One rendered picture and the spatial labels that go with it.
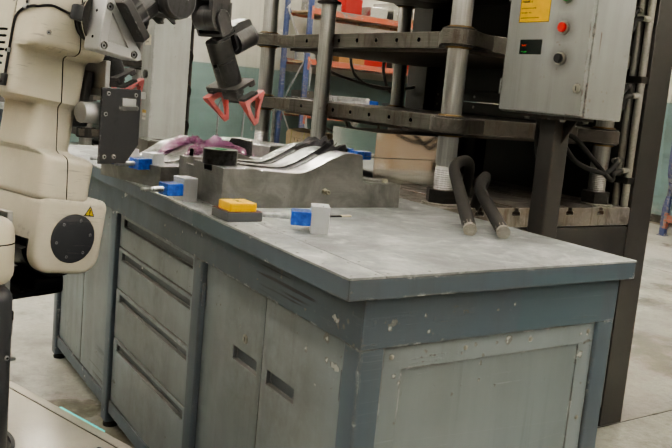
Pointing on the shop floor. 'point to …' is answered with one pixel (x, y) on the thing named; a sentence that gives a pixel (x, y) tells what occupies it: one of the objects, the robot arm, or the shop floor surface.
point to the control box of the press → (566, 61)
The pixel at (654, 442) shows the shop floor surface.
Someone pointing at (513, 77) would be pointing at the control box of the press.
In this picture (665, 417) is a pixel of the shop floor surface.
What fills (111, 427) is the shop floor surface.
